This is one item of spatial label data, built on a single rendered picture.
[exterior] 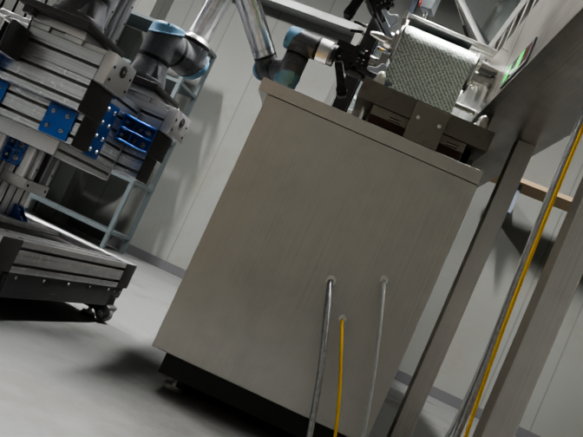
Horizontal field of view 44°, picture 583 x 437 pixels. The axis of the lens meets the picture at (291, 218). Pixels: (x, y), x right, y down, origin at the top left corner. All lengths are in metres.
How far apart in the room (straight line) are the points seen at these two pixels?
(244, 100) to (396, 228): 4.46
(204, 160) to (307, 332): 4.42
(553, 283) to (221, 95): 5.12
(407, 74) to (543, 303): 1.04
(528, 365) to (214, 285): 0.87
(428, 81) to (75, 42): 1.06
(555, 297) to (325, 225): 0.70
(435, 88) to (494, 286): 3.69
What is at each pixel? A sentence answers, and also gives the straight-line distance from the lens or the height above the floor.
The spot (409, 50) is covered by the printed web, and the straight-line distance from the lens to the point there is 2.35.
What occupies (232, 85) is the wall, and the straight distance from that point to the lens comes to 6.40.
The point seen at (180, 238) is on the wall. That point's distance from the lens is 6.22.
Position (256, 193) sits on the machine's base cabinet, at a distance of 1.98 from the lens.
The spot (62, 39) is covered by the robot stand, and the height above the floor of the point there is 0.75.
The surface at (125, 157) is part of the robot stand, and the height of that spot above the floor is 0.56.
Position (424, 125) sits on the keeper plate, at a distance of 2.07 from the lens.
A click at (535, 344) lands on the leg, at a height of 0.51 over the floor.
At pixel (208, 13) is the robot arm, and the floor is 1.16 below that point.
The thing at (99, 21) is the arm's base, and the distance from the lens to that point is 2.13.
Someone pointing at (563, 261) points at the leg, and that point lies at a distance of 1.53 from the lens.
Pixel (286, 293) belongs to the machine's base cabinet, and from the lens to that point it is 1.96.
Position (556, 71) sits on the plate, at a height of 1.14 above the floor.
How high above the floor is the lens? 0.44
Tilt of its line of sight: 4 degrees up
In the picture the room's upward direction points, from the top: 24 degrees clockwise
